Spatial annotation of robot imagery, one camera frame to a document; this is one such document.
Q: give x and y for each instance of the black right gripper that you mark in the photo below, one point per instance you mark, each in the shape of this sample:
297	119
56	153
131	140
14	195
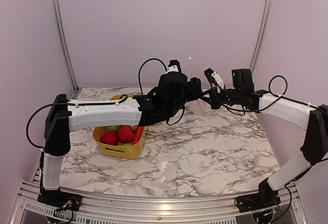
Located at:
213	100

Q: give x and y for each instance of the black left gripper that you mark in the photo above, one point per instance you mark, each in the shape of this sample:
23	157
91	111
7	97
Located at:
196	89

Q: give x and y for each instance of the clear zip top bag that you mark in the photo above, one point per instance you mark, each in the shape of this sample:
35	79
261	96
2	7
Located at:
198	107

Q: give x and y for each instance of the red apple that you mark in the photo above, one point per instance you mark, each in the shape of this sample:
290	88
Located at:
125	134
110	138

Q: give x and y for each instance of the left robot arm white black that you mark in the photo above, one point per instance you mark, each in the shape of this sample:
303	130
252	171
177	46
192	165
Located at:
67	116

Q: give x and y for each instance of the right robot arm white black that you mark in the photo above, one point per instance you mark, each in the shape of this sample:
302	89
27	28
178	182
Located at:
243	98

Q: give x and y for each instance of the orange carrot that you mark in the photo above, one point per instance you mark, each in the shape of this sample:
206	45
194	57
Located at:
138	134

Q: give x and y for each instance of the red apple in basket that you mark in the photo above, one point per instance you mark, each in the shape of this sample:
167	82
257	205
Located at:
125	134

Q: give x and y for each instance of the yellow plastic basket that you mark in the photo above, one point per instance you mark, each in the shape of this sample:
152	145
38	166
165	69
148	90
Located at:
120	149

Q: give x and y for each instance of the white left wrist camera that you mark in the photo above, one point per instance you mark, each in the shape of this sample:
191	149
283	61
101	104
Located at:
174	66

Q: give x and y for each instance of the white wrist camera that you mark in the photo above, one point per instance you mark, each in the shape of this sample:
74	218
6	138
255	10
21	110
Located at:
214	79
174	66

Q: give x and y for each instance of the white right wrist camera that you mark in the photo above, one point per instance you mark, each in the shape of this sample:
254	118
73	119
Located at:
214	79

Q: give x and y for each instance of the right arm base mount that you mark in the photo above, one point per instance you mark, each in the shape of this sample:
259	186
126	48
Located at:
253	202

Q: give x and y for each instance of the right aluminium frame post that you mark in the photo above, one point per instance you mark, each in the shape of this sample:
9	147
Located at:
261	34

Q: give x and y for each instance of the aluminium frame post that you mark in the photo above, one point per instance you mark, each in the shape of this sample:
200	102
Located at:
261	34
63	44

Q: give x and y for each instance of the front aluminium rail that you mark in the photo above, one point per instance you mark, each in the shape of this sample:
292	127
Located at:
107	208

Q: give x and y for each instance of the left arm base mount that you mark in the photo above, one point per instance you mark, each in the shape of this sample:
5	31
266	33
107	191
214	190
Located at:
58	198

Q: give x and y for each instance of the left aluminium frame post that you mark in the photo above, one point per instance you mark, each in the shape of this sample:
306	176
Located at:
63	44

